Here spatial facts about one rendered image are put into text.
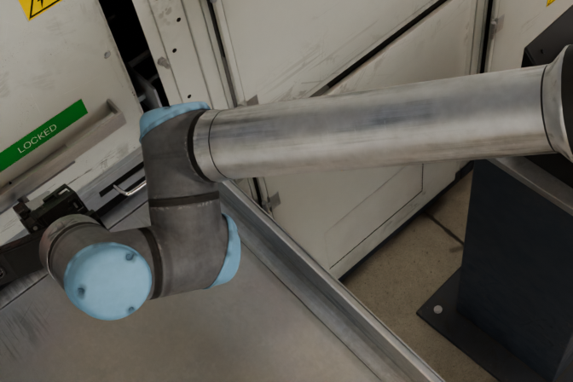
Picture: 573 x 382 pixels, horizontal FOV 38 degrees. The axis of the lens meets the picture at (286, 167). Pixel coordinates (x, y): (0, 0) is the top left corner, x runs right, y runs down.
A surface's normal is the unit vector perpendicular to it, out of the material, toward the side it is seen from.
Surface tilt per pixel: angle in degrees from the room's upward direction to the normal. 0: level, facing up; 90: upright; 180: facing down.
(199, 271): 66
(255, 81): 90
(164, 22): 90
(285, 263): 0
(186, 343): 0
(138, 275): 58
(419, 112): 36
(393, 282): 0
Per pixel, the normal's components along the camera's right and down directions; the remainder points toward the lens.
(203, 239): 0.54, -0.03
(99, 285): 0.43, 0.22
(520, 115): -0.53, 0.22
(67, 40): 0.65, 0.58
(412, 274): -0.11, -0.58
